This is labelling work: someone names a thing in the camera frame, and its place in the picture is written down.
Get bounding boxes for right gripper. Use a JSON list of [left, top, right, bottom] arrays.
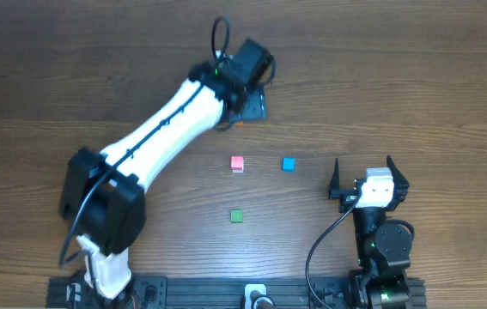
[[328, 154, 411, 214]]

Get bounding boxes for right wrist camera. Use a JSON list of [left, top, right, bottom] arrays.
[[359, 167, 396, 208]]

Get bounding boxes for black cable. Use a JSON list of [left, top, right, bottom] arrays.
[[58, 15, 232, 270], [305, 192, 363, 309]]

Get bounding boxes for mounting rail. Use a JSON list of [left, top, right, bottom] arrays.
[[47, 274, 428, 309]]

